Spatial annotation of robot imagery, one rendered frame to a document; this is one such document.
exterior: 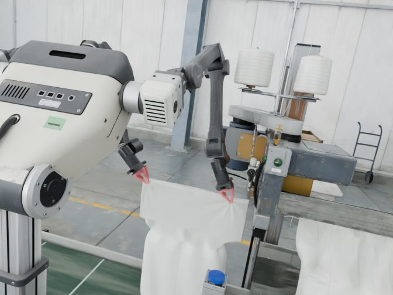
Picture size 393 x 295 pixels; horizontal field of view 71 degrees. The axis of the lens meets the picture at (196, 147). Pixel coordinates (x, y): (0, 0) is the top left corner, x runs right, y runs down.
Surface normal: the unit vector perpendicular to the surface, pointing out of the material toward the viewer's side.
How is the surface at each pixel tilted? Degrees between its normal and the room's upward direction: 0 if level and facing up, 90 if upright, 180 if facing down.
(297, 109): 90
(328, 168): 90
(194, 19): 90
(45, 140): 50
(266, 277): 90
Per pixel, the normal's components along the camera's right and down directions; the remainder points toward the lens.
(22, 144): -0.09, -0.47
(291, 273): -0.23, 0.19
